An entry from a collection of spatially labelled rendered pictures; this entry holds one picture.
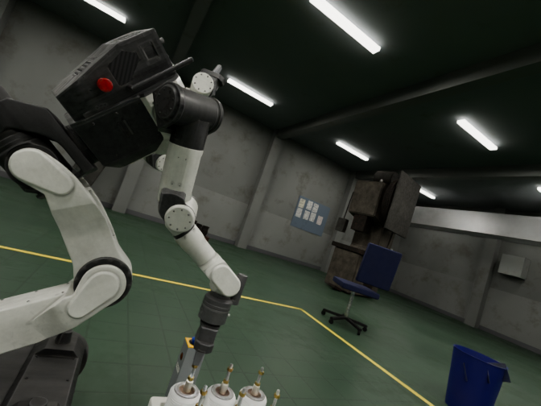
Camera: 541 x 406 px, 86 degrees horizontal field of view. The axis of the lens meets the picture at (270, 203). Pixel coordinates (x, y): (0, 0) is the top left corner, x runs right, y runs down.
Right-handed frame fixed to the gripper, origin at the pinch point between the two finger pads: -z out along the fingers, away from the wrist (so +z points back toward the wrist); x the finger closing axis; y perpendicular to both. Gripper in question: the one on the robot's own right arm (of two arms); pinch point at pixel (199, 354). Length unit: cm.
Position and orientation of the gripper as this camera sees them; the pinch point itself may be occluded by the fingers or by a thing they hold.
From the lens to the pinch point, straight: 101.7
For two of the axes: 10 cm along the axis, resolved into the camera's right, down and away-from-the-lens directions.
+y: 9.3, 3.4, 1.7
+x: 1.9, -0.3, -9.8
